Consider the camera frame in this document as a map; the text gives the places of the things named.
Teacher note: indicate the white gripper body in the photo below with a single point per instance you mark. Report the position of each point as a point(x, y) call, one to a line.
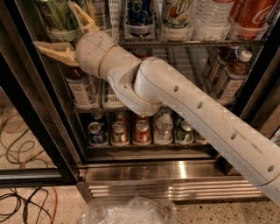
point(89, 49)

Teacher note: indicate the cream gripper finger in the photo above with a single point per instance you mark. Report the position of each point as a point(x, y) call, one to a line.
point(62, 52)
point(85, 22)

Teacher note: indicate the green soda can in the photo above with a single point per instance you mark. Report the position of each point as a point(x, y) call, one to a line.
point(57, 15)

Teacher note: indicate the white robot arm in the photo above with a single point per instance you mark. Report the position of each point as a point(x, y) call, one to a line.
point(144, 85)

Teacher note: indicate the silver slim can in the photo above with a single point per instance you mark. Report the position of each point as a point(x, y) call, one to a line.
point(98, 10)

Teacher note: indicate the blue pepsi can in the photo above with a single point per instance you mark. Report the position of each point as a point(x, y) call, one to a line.
point(139, 12)

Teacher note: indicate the white empty shelf tray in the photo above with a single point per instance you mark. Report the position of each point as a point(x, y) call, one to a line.
point(189, 62)
point(160, 53)
point(109, 99)

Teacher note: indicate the blue can bottom shelf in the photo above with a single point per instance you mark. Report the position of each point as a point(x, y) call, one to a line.
point(96, 133)

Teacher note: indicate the gold can bottom shelf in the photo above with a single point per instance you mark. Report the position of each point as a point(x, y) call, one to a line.
point(119, 135)

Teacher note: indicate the red can bottom shelf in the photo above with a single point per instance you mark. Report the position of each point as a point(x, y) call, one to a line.
point(142, 134)

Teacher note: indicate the glass fridge door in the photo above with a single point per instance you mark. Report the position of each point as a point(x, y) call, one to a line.
point(35, 86)

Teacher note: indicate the water bottle bottom shelf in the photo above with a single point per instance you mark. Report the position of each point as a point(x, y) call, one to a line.
point(163, 130)

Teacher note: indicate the clear water bottle top shelf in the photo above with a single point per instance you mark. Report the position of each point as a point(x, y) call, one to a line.
point(213, 13)

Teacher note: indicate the bronze can bottom shelf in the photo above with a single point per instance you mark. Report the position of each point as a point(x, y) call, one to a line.
point(199, 139)

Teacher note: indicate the front left tea bottle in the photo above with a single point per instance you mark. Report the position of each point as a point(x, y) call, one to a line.
point(82, 87)

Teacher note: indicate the tea bottle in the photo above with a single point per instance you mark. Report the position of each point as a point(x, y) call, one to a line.
point(82, 87)
point(217, 59)
point(232, 76)

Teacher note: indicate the rear right tea bottle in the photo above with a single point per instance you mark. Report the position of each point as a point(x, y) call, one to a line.
point(217, 59)

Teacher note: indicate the front right tea bottle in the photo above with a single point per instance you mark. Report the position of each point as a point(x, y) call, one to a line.
point(232, 76)

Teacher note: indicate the clear plastic bin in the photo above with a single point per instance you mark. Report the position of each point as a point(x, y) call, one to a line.
point(138, 210)

